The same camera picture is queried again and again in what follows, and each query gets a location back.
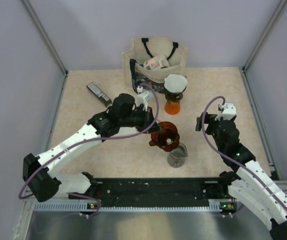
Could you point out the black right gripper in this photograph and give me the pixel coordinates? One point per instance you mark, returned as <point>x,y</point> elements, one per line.
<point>209,119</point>

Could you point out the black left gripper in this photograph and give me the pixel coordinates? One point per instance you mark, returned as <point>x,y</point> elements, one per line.
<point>147,117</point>

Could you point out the dark green glass dripper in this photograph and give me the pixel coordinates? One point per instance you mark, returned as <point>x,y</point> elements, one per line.
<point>174,94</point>

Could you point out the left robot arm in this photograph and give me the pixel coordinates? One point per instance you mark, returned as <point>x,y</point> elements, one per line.
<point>41,173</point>

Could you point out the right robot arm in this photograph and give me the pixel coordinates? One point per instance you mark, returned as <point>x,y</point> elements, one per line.
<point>247,181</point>

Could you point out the black rectangular box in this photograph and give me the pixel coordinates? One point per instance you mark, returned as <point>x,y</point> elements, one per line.
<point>99,94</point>

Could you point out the dark glass beaker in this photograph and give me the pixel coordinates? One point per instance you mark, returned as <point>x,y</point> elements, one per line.
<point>177,157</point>

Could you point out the beige canvas tote bag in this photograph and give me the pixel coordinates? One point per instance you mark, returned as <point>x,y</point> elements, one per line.
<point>145,48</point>

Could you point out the pink pouch in bag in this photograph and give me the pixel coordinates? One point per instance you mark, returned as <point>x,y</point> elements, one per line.
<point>156,63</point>

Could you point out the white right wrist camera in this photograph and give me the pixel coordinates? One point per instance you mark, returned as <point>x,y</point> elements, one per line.
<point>228,112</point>

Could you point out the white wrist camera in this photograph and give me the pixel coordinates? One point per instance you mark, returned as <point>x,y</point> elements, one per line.
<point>143,97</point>
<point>228,112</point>

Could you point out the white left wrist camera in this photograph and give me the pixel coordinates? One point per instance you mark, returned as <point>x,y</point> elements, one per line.
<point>143,97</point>

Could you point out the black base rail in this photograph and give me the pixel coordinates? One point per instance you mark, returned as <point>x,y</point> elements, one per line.
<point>157,192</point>

